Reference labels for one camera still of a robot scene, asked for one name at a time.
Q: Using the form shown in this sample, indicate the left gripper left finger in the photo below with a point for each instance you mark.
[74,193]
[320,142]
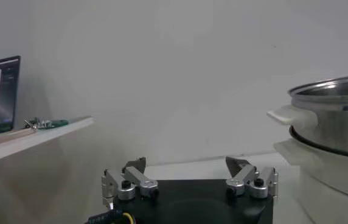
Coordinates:
[137,179]

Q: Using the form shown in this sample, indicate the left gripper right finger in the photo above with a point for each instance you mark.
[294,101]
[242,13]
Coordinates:
[244,179]

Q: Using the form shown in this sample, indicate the stainless steel steamer basket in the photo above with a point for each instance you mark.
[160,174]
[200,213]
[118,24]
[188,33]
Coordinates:
[332,131]

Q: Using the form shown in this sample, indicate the white electric cooker base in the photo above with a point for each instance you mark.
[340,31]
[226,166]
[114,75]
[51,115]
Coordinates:
[329,182]

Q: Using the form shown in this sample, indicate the white side table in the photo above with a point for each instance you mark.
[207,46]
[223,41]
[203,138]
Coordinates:
[49,134]

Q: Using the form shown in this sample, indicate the beige phone with camera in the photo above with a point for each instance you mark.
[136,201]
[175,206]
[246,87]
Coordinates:
[6,137]

